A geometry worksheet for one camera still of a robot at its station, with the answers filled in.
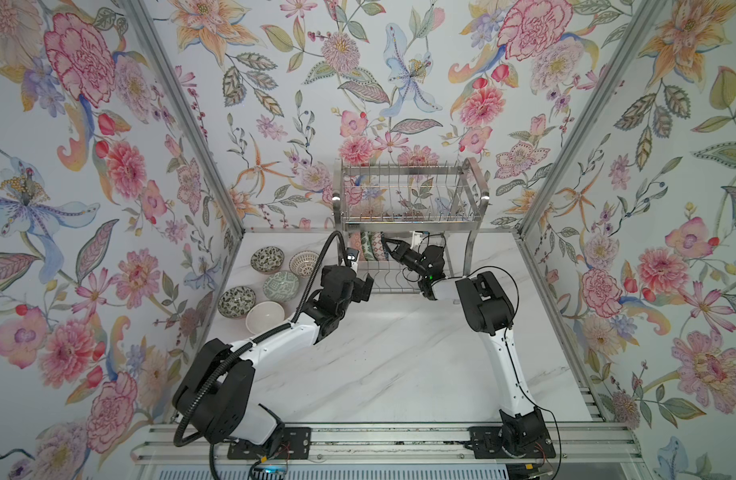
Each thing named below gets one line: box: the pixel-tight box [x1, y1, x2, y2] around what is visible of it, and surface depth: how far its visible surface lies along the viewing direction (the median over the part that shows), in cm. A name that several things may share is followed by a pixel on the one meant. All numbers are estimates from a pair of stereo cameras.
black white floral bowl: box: [217, 286, 257, 319], surface depth 100 cm
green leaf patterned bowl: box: [361, 231, 378, 261], surface depth 103 cm
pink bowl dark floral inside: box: [349, 232, 366, 261], surface depth 103 cm
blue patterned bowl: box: [371, 232, 386, 261], surface depth 103 cm
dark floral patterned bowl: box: [250, 246, 285, 275], surface depth 112 cm
